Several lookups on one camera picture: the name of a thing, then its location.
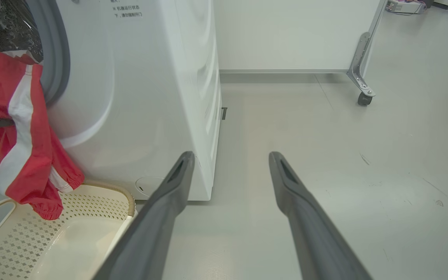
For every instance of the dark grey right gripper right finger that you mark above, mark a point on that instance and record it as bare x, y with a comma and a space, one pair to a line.
309, 233

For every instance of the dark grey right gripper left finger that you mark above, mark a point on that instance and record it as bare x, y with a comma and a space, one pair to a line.
154, 225

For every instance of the red clothes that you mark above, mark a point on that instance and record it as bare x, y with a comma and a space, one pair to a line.
33, 155

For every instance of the cream perforated laundry basket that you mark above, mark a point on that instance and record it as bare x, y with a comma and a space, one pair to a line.
72, 249

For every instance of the white front-load washing machine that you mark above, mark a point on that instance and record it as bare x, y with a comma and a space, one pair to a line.
138, 97

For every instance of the metal leg with caster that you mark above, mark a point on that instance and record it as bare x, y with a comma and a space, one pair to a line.
360, 50

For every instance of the white power strip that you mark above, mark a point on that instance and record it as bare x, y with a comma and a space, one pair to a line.
403, 6

